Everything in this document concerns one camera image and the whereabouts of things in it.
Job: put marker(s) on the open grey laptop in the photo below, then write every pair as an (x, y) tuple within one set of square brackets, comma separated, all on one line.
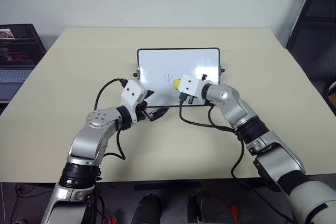
[(15, 48)]

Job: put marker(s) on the small orange part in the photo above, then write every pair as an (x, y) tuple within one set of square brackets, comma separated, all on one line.
[(233, 209), (113, 220)]

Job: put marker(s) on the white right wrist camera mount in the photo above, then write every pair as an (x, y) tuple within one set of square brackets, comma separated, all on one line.
[(189, 85)]

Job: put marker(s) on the dark rounded shape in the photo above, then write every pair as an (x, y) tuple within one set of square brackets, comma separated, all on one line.
[(207, 208), (149, 209)]

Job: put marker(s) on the yellow whiteboard eraser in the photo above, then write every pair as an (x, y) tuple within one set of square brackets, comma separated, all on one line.
[(176, 83)]

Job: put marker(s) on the black bar under table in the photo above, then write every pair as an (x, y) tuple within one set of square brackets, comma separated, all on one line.
[(168, 185)]

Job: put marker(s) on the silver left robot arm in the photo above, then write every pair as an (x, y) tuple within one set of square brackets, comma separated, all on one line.
[(89, 134)]

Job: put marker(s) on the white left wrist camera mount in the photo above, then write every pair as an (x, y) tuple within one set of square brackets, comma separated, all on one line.
[(132, 94)]

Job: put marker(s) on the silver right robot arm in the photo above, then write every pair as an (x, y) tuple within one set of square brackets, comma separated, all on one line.
[(232, 104)]

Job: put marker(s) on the black chair part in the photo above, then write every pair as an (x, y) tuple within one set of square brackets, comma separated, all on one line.
[(331, 98)]

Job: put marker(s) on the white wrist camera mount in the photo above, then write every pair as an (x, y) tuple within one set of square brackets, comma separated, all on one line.
[(189, 85), (132, 94)]

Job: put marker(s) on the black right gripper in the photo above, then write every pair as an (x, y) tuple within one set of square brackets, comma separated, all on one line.
[(189, 100)]

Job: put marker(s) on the black chair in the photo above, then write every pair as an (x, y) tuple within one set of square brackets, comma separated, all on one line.
[(312, 24)]

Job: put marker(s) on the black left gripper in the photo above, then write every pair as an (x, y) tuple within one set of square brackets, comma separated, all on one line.
[(140, 111)]

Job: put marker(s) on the black framed whiteboard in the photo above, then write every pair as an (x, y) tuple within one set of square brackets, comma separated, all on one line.
[(157, 64)]

